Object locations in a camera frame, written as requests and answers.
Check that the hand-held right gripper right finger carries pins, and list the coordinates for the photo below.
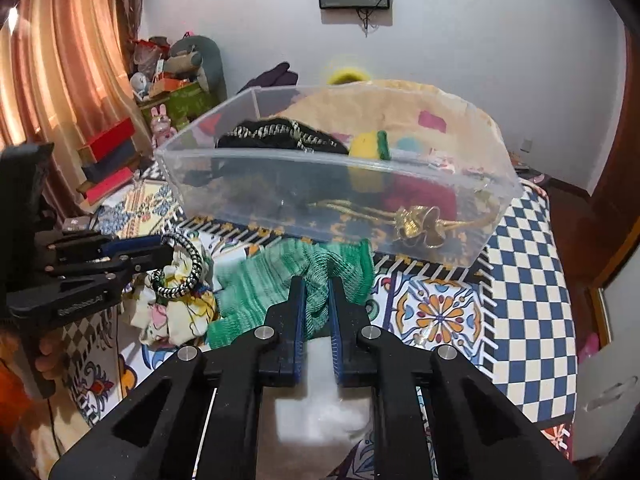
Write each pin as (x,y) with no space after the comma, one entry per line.
(334,332)

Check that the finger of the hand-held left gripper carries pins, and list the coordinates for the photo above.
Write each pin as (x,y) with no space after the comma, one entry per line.
(150,259)
(132,245)

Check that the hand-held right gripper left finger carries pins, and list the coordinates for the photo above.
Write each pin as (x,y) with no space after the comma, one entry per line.
(299,325)

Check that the green knitted sock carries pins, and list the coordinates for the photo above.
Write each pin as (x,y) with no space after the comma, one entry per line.
(260,270)

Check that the clear plastic container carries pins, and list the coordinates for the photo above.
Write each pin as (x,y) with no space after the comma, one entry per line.
(225,185)

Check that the person's left hand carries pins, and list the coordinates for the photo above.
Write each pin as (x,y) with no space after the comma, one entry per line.
(50,355)

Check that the red flat box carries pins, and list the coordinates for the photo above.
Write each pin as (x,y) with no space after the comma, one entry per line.
(107,186)
(107,140)

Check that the white yellow floral cloth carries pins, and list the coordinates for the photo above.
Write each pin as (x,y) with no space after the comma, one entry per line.
(186,316)

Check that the white fluffy cloth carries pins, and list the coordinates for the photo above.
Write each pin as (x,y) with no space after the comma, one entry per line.
(320,410)

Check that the pink bunny toy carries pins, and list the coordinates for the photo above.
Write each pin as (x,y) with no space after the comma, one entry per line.
(162,127)

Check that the green gift box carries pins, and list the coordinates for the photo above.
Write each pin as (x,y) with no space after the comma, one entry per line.
(187,102)

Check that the red knitted cloth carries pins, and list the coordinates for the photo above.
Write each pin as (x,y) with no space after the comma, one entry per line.
(420,192)

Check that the black zigzag knitted cloth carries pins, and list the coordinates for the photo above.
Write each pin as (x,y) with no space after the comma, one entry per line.
(272,135)

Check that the yellow green plush toy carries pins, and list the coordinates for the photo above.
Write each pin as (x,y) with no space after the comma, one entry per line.
(365,152)

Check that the patterned bedsheet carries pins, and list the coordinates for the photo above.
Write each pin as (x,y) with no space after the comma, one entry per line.
(520,280)

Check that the grey plush toy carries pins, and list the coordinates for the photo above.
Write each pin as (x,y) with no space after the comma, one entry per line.
(200,57)

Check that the small patterned packet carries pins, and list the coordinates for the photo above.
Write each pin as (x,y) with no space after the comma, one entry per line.
(441,164)

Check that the orange pink curtain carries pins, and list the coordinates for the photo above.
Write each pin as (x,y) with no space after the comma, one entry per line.
(65,50)

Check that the dark purple gloves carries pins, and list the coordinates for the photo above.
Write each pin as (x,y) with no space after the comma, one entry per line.
(272,76)

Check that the beige blanket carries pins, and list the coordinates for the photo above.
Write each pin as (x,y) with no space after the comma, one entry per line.
(390,105)

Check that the yellow fuzzy toy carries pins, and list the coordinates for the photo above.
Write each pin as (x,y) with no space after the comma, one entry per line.
(347,75)

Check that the wooden door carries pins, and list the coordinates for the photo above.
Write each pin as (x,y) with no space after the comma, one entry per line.
(607,200)

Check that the wall socket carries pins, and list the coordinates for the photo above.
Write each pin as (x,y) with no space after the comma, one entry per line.
(525,145)

